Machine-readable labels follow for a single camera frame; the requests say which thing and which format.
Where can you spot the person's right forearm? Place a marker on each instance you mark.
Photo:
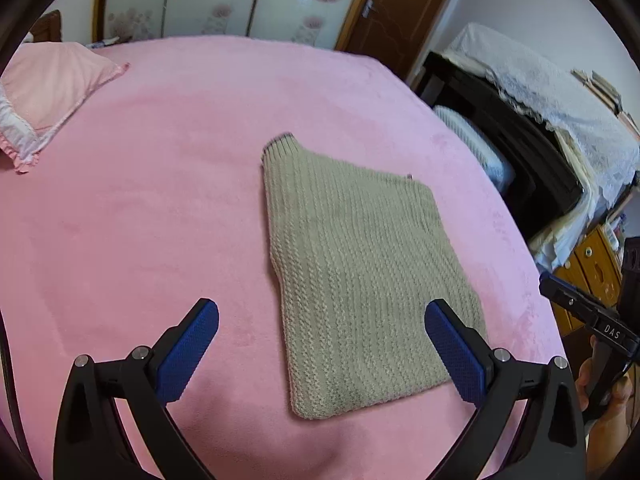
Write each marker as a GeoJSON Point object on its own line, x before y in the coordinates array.
{"type": "Point", "coordinates": [612, 445]}

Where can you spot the pink ruffled pillow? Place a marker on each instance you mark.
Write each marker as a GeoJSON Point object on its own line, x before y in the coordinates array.
{"type": "Point", "coordinates": [55, 80]}

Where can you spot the brown wooden headboard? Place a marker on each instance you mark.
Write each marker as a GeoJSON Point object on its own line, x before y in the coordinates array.
{"type": "Point", "coordinates": [47, 27]}

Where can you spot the white covered piano stool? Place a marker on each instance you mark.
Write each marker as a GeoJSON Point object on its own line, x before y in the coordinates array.
{"type": "Point", "coordinates": [475, 135]}

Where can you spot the person's right hand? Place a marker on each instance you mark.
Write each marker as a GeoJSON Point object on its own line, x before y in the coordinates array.
{"type": "Point", "coordinates": [620, 392]}

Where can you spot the pink fleece bed blanket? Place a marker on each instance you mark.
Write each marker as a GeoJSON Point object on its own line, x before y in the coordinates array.
{"type": "Point", "coordinates": [150, 185]}

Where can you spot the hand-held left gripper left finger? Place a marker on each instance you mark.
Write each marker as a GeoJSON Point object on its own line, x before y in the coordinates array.
{"type": "Point", "coordinates": [192, 350]}

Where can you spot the wooden drawer cabinet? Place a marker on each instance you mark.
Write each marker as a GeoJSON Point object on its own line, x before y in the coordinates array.
{"type": "Point", "coordinates": [595, 260]}

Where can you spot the beige hanging cloth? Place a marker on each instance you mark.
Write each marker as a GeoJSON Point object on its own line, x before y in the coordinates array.
{"type": "Point", "coordinates": [575, 225]}

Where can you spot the stack of books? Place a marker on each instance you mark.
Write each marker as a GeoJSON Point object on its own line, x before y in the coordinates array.
{"type": "Point", "coordinates": [602, 85]}

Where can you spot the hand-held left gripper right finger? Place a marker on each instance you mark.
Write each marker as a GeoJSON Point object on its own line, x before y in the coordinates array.
{"type": "Point", "coordinates": [457, 355]}

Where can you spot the beige knit sweater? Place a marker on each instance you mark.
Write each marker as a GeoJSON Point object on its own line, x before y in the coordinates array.
{"type": "Point", "coordinates": [360, 270]}

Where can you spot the black piano with lace cover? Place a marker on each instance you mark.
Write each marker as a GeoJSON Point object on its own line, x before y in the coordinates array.
{"type": "Point", "coordinates": [550, 95]}

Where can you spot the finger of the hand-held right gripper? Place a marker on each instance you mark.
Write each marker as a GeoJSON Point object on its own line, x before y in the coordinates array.
{"type": "Point", "coordinates": [570, 297]}

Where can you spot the brown wooden door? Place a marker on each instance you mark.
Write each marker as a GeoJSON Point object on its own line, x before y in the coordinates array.
{"type": "Point", "coordinates": [400, 15]}

